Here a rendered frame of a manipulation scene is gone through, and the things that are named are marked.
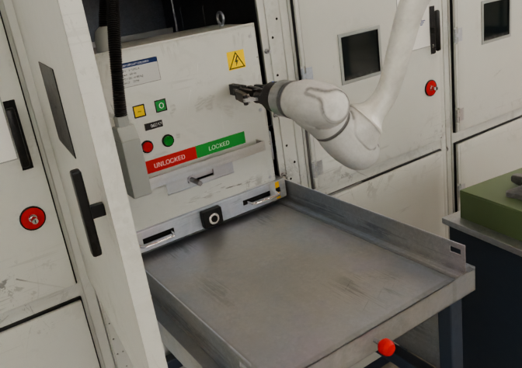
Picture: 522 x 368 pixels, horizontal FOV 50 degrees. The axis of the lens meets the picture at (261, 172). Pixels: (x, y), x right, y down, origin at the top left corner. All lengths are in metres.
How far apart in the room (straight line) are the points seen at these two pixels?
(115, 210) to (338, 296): 0.59
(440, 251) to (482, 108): 1.14
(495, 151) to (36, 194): 1.80
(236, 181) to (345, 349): 0.69
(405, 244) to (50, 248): 0.87
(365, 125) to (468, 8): 1.02
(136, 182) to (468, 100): 1.39
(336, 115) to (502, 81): 1.34
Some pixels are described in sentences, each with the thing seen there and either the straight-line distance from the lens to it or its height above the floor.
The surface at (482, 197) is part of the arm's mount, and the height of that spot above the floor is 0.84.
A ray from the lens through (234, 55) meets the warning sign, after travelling 1.59.
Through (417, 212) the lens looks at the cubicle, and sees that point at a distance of 2.22.
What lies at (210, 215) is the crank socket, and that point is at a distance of 1.59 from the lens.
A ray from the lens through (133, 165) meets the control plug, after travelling 1.37.
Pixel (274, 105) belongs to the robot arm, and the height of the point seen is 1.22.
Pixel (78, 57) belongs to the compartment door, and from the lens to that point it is 0.80.
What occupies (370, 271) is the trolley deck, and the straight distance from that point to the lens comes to 1.34.
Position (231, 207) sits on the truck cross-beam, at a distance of 1.64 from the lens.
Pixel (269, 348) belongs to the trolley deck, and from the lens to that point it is 1.13.
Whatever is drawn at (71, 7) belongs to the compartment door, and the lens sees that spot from 0.80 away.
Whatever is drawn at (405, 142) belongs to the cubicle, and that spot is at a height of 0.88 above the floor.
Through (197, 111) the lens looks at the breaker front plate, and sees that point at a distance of 1.55.
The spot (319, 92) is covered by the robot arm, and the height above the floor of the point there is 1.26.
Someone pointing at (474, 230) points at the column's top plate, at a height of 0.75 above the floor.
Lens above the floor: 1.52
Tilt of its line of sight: 19 degrees down
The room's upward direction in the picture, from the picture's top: 8 degrees counter-clockwise
